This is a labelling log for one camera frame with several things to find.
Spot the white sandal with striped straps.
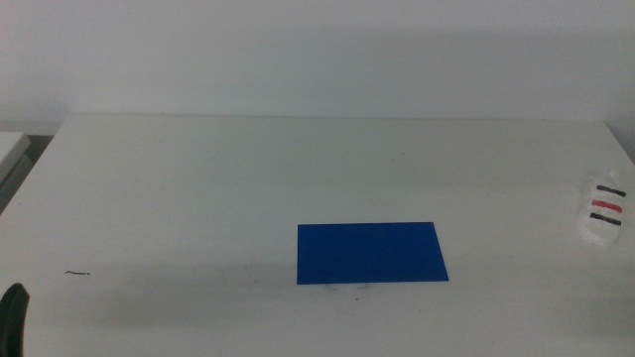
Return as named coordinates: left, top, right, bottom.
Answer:
left=575, top=168, right=629, bottom=247

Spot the blue rectangular mat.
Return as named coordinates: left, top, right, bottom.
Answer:
left=296, top=221, right=450, bottom=286

